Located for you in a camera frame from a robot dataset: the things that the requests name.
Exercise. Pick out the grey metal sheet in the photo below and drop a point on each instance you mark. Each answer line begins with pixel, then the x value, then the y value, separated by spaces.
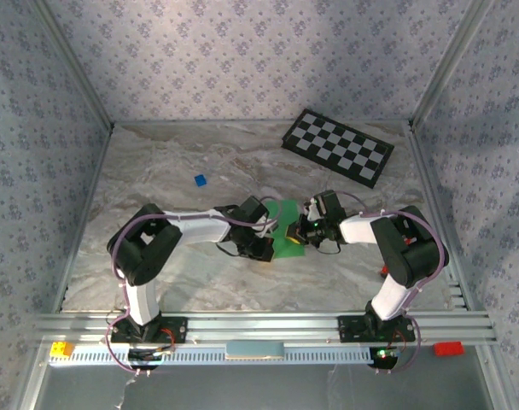
pixel 264 388

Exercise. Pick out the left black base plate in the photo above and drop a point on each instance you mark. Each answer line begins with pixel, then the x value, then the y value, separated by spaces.
pixel 178 331

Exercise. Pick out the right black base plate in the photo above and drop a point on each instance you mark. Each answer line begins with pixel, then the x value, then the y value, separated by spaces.
pixel 349 329

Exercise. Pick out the red glitter tube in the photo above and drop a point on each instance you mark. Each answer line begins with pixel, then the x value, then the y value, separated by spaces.
pixel 383 269

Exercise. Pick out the aluminium frame post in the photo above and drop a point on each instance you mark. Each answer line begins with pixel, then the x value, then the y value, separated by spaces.
pixel 449 64

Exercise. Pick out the small blue cube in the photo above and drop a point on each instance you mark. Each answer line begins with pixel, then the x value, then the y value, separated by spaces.
pixel 200 180

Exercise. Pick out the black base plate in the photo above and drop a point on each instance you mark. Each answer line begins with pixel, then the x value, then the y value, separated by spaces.
pixel 349 329
pixel 178 331

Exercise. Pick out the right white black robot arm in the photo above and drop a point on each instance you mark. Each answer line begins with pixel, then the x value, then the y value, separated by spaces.
pixel 409 252

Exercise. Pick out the black white chessboard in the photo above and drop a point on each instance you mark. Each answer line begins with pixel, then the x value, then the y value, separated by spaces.
pixel 338 147

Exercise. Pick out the black controller board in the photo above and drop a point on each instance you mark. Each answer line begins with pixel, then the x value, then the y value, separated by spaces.
pixel 383 359
pixel 142 358

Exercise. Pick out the red toy brick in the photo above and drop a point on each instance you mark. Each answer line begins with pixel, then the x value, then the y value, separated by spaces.
pixel 448 348

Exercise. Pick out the yellow toy brick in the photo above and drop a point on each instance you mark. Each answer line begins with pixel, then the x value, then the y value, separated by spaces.
pixel 61 349

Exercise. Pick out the wide aluminium mounting rail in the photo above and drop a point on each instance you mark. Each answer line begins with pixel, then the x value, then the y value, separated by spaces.
pixel 264 326

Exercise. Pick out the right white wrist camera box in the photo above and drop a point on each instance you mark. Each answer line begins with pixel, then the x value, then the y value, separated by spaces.
pixel 313 210

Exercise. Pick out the green paper sheet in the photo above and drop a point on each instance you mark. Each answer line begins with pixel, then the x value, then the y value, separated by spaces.
pixel 290 252

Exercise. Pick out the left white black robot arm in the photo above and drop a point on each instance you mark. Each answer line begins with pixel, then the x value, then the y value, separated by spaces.
pixel 144 252

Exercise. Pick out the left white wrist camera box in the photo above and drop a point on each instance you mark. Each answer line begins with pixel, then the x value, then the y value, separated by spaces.
pixel 269 230

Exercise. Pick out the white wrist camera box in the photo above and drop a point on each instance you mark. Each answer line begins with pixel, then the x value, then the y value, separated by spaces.
pixel 313 210
pixel 269 230

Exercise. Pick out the left black controller board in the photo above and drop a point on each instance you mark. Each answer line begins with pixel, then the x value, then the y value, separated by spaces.
pixel 142 358

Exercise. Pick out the right black controller board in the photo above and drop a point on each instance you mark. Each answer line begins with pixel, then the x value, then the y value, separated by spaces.
pixel 383 359

